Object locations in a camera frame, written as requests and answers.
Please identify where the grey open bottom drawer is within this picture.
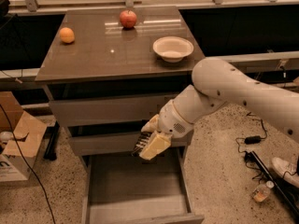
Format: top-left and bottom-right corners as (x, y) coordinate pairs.
(81, 147), (204, 224)

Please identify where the black power adapter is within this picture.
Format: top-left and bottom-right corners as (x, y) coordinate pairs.
(244, 135), (262, 145)

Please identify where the black metal floor bar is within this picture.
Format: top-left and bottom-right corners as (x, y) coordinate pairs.
(244, 151), (299, 221)

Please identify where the open cardboard box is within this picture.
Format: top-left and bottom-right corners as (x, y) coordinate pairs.
(0, 91), (47, 182)

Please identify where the grey drawer cabinet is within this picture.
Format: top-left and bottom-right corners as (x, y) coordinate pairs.
(35, 6), (206, 173)

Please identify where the grey top drawer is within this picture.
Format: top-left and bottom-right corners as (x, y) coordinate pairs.
(50, 93), (176, 127)

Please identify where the plastic bottle on floor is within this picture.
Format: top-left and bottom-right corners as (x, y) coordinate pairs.
(251, 180), (275, 203)

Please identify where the grey middle drawer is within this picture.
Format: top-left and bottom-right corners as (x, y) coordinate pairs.
(68, 129), (194, 157)

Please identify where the black table leg foot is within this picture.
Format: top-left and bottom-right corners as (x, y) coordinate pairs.
(43, 122), (60, 161)

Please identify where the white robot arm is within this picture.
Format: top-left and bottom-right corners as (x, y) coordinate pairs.
(135, 58), (299, 161)

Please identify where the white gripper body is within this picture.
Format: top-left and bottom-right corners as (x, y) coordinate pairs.
(158, 100), (193, 138)

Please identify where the black floor cable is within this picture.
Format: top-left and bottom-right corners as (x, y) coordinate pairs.
(0, 105), (57, 224)

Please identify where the red apple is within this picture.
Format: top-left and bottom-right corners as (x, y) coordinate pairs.
(120, 10), (137, 29)

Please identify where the white sneaker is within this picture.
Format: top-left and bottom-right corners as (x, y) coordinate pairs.
(272, 157), (299, 188)

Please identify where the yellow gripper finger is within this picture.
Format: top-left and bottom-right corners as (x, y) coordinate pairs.
(139, 131), (172, 161)
(141, 114), (159, 133)

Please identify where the orange fruit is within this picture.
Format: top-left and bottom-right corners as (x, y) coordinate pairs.
(59, 27), (75, 44)

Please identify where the white paper bowl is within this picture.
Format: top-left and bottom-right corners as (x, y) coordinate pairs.
(152, 36), (193, 63)

